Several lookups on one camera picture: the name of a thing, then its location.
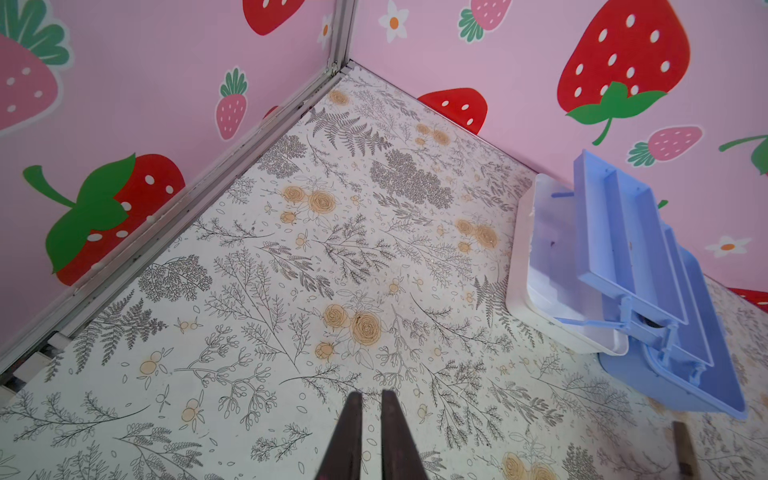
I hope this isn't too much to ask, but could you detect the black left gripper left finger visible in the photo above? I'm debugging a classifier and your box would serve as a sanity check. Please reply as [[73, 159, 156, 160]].
[[315, 392, 363, 480]]

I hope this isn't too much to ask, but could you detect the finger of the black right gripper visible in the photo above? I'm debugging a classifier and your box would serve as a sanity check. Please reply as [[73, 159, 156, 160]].
[[672, 421, 700, 480]]

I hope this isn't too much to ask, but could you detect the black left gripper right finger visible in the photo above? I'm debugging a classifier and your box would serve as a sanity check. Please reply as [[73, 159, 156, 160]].
[[381, 390, 428, 480]]

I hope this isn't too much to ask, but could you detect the white lid blue tool box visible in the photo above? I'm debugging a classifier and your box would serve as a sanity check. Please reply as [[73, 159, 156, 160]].
[[506, 152, 748, 420]]

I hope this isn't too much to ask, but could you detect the aluminium corner frame post left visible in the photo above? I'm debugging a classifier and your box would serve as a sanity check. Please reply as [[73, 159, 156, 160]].
[[327, 0, 357, 75]]

